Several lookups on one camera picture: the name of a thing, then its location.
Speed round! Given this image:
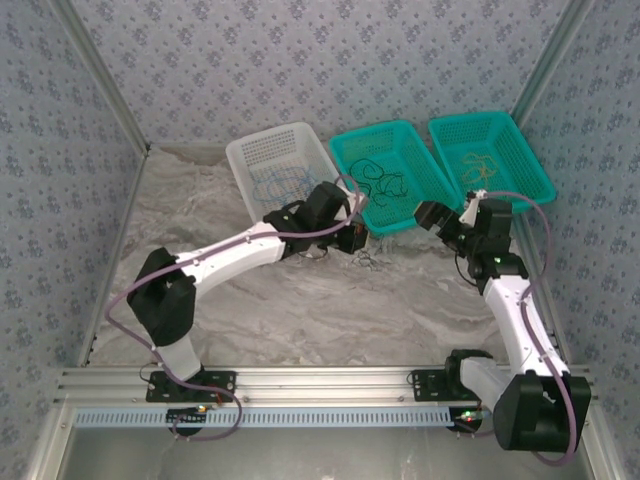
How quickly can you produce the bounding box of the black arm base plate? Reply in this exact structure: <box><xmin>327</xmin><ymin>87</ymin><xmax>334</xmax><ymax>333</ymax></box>
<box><xmin>145</xmin><ymin>371</ymin><xmax>237</xmax><ymax>403</ymax></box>
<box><xmin>410</xmin><ymin>369</ymin><xmax>501</xmax><ymax>403</ymax></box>

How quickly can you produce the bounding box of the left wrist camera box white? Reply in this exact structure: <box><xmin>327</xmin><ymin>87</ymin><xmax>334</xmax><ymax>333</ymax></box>
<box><xmin>343</xmin><ymin>188</ymin><xmax>372</xmax><ymax>217</ymax></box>

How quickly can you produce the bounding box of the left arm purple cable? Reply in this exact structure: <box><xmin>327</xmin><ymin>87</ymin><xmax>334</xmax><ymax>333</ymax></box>
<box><xmin>106</xmin><ymin>173</ymin><xmax>365</xmax><ymax>442</ymax></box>

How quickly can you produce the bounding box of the slotted white cable duct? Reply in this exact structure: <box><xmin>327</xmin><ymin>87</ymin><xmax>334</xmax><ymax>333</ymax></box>
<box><xmin>72</xmin><ymin>406</ymin><xmax>455</xmax><ymax>430</ymax></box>

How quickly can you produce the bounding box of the black controller board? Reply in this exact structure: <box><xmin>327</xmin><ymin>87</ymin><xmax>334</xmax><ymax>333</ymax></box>
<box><xmin>448</xmin><ymin>407</ymin><xmax>494</xmax><ymax>435</ymax></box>
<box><xmin>166</xmin><ymin>406</ymin><xmax>210</xmax><ymax>437</ymax></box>

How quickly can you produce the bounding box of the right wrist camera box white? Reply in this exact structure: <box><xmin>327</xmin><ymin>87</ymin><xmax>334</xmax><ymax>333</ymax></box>
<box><xmin>458</xmin><ymin>188</ymin><xmax>485</xmax><ymax>225</ymax></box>

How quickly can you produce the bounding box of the thin yellow cable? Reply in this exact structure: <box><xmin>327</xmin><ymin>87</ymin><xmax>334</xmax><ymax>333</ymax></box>
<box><xmin>459</xmin><ymin>151</ymin><xmax>501</xmax><ymax>194</ymax></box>

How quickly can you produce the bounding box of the grey metal shelf panel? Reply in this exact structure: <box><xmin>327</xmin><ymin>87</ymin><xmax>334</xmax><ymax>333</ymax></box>
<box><xmin>24</xmin><ymin>403</ymin><xmax>619</xmax><ymax>480</ymax></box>

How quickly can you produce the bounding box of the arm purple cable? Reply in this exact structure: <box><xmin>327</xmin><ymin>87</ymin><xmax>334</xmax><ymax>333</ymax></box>
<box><xmin>457</xmin><ymin>190</ymin><xmax>577</xmax><ymax>468</ymax></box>
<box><xmin>106</xmin><ymin>173</ymin><xmax>365</xmax><ymax>442</ymax></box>

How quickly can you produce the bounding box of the aluminium mounting beam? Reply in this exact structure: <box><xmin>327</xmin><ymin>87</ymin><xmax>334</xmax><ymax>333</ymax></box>
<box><xmin>53</xmin><ymin>366</ymin><xmax>600</xmax><ymax>405</ymax></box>

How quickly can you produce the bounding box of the aluminium frame post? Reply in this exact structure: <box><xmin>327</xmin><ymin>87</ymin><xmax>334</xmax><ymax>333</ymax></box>
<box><xmin>508</xmin><ymin>0</ymin><xmax>600</xmax><ymax>126</ymax></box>
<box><xmin>49</xmin><ymin>0</ymin><xmax>152</xmax><ymax>154</ymax></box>

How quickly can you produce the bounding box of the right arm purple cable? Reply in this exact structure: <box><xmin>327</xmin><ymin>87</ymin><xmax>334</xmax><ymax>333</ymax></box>
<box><xmin>457</xmin><ymin>190</ymin><xmax>577</xmax><ymax>468</ymax></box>

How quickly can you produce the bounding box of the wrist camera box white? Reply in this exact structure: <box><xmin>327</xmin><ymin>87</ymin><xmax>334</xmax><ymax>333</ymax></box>
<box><xmin>458</xmin><ymin>188</ymin><xmax>485</xmax><ymax>225</ymax></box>
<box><xmin>343</xmin><ymin>188</ymin><xmax>372</xmax><ymax>217</ymax></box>

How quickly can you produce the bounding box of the white plastic basket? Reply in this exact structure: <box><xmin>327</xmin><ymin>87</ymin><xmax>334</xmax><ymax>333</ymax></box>
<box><xmin>224</xmin><ymin>121</ymin><xmax>351</xmax><ymax>224</ymax></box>

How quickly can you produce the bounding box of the teal plastic basket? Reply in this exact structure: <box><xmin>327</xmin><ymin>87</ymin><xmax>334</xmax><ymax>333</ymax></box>
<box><xmin>327</xmin><ymin>119</ymin><xmax>460</xmax><ymax>239</ymax></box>
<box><xmin>427</xmin><ymin>110</ymin><xmax>558</xmax><ymax>221</ymax></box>

